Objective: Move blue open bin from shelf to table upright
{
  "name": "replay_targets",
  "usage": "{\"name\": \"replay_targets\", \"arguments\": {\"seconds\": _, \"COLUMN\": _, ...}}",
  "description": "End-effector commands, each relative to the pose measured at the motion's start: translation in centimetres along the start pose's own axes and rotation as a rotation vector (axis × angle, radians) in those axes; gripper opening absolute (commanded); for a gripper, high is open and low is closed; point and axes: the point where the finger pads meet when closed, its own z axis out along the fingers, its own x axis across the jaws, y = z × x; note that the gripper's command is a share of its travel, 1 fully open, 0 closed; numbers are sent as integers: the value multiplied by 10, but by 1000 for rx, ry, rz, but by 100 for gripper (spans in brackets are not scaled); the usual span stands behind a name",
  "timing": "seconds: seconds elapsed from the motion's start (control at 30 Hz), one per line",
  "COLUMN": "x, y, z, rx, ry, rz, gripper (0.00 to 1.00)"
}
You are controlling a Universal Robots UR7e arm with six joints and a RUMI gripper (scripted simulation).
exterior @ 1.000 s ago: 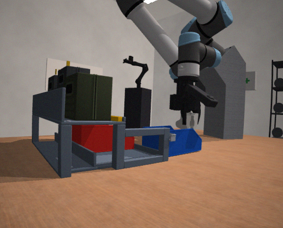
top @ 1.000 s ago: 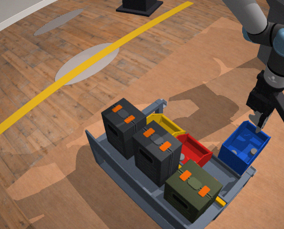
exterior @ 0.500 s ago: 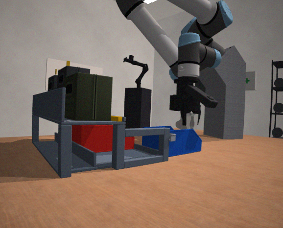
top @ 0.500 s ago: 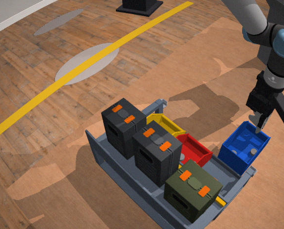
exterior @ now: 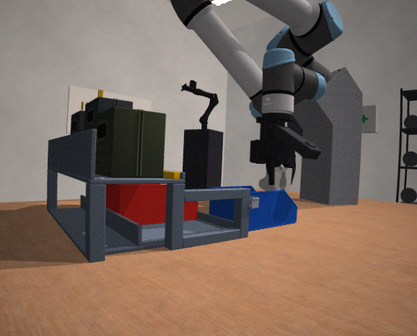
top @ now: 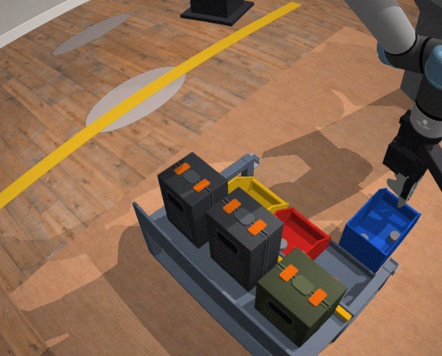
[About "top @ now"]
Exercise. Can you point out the blue bin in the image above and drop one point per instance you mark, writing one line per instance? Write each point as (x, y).
(377, 219)

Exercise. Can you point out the grey metal disc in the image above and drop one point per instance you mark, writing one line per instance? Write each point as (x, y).
(283, 244)
(394, 235)

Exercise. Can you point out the dark grey metal shelf rack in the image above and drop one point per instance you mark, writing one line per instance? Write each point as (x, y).
(238, 314)

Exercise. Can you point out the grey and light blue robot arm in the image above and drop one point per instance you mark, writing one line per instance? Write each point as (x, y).
(402, 48)

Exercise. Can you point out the olive green tool case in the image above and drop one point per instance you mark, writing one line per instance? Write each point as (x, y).
(296, 296)

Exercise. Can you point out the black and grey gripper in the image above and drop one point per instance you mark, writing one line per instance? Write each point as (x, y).
(403, 159)

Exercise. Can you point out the yellow flat bar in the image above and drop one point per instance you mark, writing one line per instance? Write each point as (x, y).
(339, 310)

